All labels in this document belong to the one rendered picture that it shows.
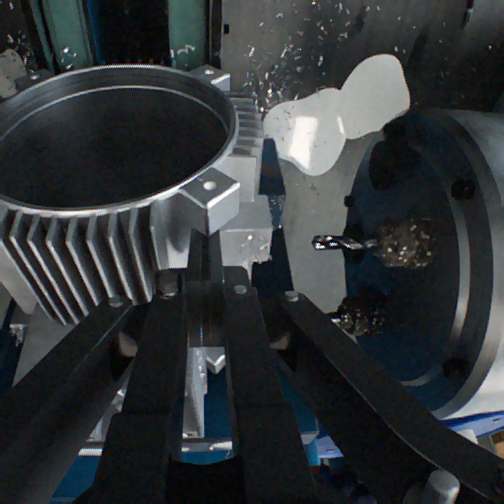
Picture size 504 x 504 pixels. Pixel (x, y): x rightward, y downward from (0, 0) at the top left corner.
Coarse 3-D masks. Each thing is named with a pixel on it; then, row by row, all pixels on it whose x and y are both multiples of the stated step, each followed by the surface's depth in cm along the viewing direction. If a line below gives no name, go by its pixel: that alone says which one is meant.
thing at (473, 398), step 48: (384, 144) 30; (432, 144) 25; (480, 144) 21; (384, 192) 32; (432, 192) 25; (480, 192) 20; (384, 240) 25; (432, 240) 24; (480, 240) 21; (384, 288) 32; (432, 288) 25; (480, 288) 21; (384, 336) 32; (432, 336) 25; (480, 336) 21; (432, 384) 25; (480, 384) 21
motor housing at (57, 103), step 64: (128, 64) 27; (0, 128) 23; (64, 128) 28; (128, 128) 30; (192, 128) 29; (256, 128) 22; (0, 192) 22; (64, 192) 31; (128, 192) 35; (256, 192) 24; (64, 256) 18; (128, 256) 19; (64, 320) 22
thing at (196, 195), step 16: (16, 80) 25; (32, 80) 25; (208, 80) 26; (224, 80) 26; (208, 176) 19; (224, 176) 19; (192, 192) 18; (208, 192) 18; (224, 192) 18; (192, 208) 18; (208, 208) 18; (224, 208) 19; (192, 224) 19; (208, 224) 18; (224, 224) 20; (208, 352) 32; (224, 352) 32; (208, 368) 33
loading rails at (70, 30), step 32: (32, 0) 23; (64, 0) 24; (96, 0) 28; (192, 0) 25; (32, 32) 25; (64, 32) 26; (96, 32) 29; (192, 32) 27; (224, 32) 28; (64, 64) 28; (96, 64) 29; (192, 64) 29
